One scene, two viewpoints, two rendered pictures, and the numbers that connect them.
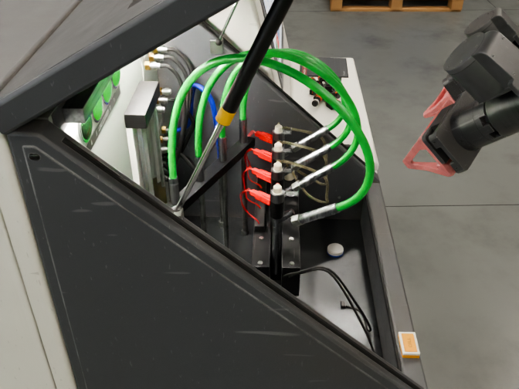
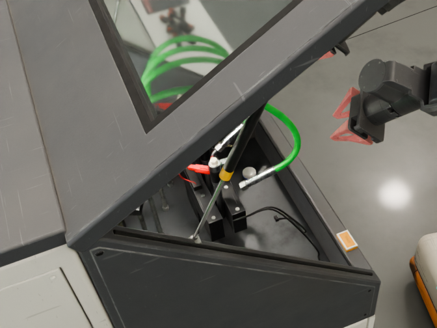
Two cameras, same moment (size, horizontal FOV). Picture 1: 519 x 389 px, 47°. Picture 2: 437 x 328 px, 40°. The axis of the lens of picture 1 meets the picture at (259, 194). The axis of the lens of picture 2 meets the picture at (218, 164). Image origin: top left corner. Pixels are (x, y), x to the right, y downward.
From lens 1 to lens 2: 46 cm
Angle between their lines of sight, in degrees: 18
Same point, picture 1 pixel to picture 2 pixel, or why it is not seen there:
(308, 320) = (296, 267)
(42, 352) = not seen: outside the picture
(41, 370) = not seen: outside the picture
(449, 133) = (365, 120)
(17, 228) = (88, 299)
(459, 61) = (372, 84)
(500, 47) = (398, 71)
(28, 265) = (97, 317)
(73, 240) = (131, 289)
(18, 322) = not seen: outside the picture
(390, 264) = (305, 178)
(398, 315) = (330, 219)
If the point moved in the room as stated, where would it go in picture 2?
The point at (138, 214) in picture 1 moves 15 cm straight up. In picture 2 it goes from (177, 256) to (162, 201)
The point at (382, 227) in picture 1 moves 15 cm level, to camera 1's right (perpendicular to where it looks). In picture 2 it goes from (285, 147) to (333, 129)
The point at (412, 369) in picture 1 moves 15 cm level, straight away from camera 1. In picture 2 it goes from (356, 258) to (346, 207)
